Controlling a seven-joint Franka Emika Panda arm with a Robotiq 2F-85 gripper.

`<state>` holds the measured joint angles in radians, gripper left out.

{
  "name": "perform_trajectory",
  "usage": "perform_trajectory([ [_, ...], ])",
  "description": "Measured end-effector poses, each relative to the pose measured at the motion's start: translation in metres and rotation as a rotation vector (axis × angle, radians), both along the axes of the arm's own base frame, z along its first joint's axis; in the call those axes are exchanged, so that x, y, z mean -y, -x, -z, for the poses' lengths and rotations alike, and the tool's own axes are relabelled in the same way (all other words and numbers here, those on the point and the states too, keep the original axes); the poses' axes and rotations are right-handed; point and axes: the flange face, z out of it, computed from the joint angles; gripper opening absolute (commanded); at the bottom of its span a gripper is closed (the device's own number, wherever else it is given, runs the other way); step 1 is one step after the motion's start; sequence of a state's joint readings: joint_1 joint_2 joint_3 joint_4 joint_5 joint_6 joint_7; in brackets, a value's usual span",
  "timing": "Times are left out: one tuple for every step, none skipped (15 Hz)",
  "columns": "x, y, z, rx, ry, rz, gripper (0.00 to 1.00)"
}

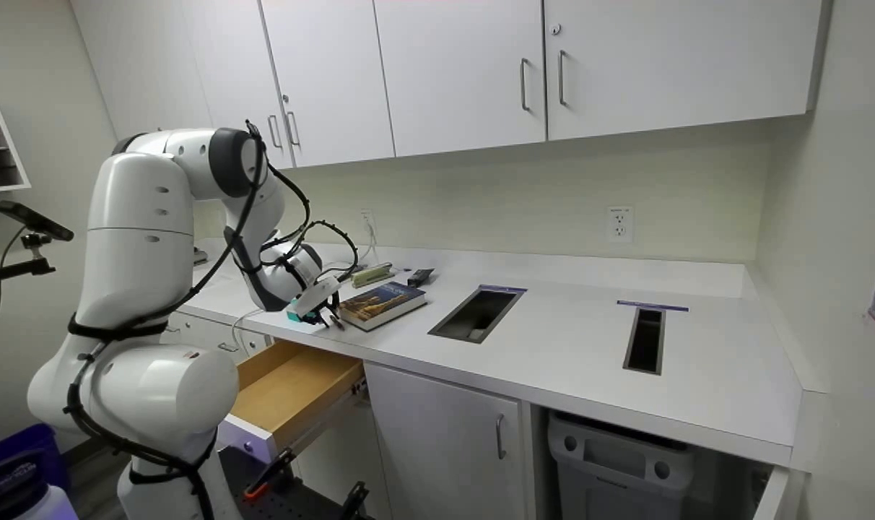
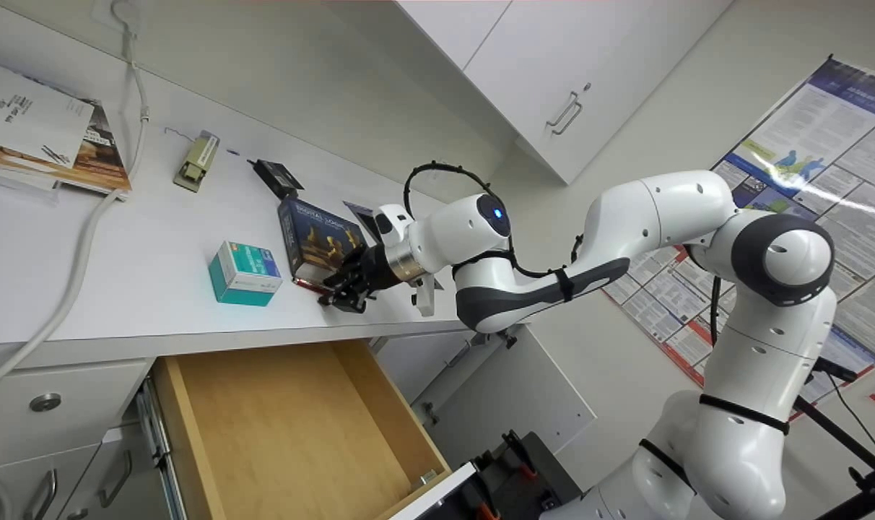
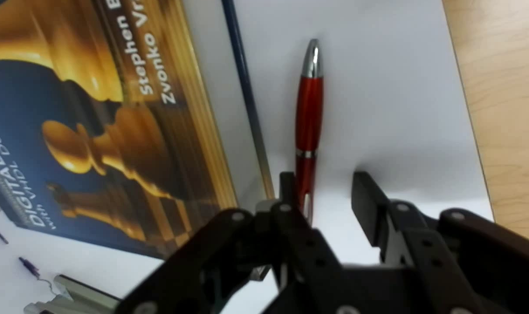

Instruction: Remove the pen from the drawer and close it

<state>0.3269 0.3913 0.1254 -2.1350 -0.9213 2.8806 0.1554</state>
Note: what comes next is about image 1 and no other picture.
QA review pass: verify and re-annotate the black clamp orange handle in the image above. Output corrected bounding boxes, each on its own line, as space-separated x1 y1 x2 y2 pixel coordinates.
240 447 296 505

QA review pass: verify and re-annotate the white lower cabinet door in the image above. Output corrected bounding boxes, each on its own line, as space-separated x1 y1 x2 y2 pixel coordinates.
360 361 534 520

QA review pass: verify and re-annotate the open white cabinet door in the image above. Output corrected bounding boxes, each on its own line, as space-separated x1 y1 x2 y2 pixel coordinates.
750 465 793 520

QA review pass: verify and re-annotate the dark blue hardcover book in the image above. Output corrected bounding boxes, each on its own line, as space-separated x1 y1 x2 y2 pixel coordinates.
338 281 430 336

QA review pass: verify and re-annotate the wooden drawer white front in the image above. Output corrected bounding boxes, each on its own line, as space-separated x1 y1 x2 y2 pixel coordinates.
212 342 367 465

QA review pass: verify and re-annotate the black camera on stand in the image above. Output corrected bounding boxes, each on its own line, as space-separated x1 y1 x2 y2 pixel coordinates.
0 196 74 293

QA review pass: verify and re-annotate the white wall power outlet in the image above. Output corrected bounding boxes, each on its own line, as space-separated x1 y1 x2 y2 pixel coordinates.
607 202 637 244

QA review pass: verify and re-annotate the blue plastic bin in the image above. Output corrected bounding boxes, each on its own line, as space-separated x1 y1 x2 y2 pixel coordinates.
0 423 72 494

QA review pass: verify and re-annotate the white upper cabinet door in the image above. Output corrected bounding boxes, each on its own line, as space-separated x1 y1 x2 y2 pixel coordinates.
540 0 828 144
67 0 293 173
256 0 397 171
371 0 549 158

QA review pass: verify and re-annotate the beige stapler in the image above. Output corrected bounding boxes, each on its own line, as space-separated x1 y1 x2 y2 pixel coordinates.
353 260 397 288

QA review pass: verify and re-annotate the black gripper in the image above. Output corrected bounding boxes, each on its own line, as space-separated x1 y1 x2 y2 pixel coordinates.
288 271 348 333

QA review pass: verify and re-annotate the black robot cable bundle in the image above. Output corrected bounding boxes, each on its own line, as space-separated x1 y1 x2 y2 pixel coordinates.
62 119 360 520

